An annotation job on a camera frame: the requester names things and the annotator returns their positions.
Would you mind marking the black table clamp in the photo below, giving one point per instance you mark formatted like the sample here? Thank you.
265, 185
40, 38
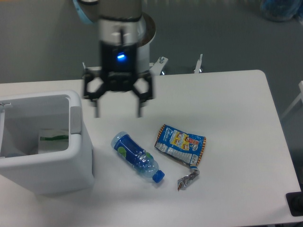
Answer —
295, 203

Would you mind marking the white plastic trash can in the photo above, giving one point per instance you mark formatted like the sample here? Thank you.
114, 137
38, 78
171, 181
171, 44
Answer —
21, 118

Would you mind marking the blue crumpled snack wrapper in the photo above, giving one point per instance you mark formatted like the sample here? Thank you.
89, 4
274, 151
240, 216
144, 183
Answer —
183, 147

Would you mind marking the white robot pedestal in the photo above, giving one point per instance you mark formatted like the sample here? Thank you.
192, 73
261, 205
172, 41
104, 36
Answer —
146, 33

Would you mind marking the white furniture leg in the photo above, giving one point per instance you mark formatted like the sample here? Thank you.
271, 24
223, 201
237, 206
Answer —
296, 104

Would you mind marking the blue plastic water bottle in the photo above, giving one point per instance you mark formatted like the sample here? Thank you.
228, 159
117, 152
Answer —
141, 160

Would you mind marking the blue plastic bag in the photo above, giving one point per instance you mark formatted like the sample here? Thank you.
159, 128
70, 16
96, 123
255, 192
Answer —
279, 10

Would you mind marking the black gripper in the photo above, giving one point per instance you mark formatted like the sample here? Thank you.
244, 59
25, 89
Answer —
118, 73

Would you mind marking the white metal base frame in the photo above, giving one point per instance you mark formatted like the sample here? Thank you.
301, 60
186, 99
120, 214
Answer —
160, 67

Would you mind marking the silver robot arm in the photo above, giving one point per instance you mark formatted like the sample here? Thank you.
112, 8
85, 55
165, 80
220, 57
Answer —
124, 36

